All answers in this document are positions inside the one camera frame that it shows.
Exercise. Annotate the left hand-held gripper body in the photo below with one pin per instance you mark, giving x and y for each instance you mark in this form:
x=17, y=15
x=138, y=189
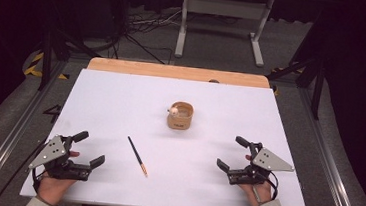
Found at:
x=53, y=153

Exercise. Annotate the yellow black floor tape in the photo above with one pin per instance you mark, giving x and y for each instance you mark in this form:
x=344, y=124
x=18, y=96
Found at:
x=33, y=66

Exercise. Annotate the person's left hand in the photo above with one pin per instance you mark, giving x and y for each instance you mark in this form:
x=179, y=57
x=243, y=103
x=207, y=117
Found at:
x=51, y=188

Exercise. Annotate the black metal stand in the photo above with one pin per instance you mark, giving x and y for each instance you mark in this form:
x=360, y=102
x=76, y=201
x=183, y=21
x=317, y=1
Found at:
x=316, y=81

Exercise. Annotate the person's right hand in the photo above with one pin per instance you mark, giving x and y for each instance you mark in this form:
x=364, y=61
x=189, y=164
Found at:
x=260, y=194

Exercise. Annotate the white board table cover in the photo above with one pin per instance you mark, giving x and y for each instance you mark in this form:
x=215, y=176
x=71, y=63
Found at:
x=171, y=169

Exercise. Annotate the black tripod stand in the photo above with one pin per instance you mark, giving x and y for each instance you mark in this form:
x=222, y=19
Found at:
x=47, y=57

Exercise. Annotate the round wooden cup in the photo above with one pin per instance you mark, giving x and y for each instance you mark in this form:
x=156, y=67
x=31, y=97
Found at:
x=179, y=121

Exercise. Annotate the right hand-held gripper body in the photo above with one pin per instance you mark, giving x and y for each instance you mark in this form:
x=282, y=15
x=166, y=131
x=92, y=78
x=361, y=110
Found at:
x=268, y=161

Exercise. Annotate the black pencil with orange tip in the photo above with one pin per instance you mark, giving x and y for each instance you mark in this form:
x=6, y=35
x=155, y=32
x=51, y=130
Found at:
x=137, y=155

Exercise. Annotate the white metal stand frame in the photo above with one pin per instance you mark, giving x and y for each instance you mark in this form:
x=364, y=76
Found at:
x=224, y=8

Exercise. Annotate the small white figure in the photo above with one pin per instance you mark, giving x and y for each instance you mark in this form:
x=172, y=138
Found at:
x=174, y=111

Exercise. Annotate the aluminium floor rail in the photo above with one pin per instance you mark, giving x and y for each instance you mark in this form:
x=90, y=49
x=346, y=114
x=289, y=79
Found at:
x=332, y=169
x=6, y=144

